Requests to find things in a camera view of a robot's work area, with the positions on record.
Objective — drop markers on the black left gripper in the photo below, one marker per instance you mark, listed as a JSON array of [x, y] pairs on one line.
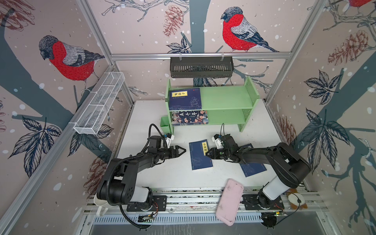
[[176, 154]]

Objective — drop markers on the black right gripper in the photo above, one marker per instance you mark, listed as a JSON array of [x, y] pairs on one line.
[[213, 152]]

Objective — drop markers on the colourful illustrated thick book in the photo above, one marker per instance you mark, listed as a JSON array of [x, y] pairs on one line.
[[195, 117]]

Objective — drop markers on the dark blue bottom book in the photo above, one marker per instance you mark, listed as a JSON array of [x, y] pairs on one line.
[[185, 99]]

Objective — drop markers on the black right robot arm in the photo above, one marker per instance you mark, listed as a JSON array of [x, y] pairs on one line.
[[290, 168]]

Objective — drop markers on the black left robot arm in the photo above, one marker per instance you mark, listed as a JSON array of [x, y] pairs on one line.
[[118, 185]]

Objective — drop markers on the small green pen box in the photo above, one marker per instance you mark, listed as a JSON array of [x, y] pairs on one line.
[[166, 127]]

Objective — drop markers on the green wooden shelf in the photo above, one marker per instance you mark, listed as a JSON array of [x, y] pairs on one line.
[[228, 105]]

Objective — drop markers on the pink plastic tray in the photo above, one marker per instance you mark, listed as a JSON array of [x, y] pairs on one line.
[[228, 205]]

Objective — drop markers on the black hanging basket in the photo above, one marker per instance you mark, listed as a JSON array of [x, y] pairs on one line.
[[201, 67]]

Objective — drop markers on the white mug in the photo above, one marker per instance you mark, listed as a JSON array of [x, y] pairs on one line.
[[102, 206]]

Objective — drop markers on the small plush toy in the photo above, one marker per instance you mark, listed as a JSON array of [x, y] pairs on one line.
[[296, 200]]

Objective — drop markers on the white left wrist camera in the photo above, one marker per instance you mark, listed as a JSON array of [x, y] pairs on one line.
[[168, 138]]

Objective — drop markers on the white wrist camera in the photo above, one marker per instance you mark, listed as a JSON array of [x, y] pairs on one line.
[[217, 140], [168, 138]]

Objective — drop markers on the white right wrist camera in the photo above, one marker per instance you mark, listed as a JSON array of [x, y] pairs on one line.
[[217, 140]]

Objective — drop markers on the white wire mesh basket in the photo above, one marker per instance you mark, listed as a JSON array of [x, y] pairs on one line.
[[95, 113]]

